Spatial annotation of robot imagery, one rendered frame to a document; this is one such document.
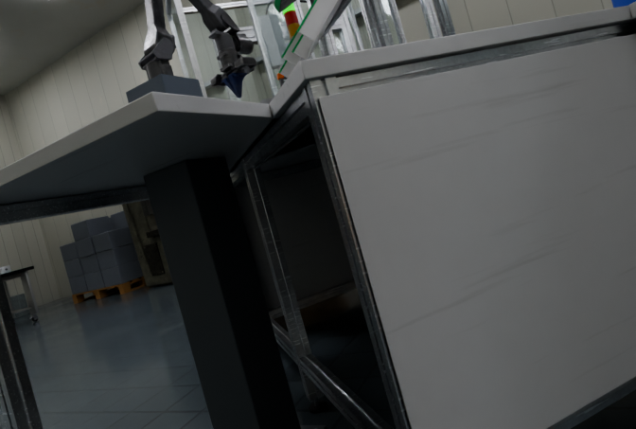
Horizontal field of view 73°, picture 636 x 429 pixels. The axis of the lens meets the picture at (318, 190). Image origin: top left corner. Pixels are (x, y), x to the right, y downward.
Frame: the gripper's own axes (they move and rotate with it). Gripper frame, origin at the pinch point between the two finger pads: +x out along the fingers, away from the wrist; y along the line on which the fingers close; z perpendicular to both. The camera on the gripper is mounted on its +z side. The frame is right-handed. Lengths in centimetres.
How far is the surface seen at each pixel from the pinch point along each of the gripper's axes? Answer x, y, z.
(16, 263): 13, 904, 94
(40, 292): 80, 912, 120
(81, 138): 22, -37, -64
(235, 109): 22, -48, -41
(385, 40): 12, -60, -5
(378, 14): 6, -59, -5
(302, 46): 3.8, -37.9, -7.3
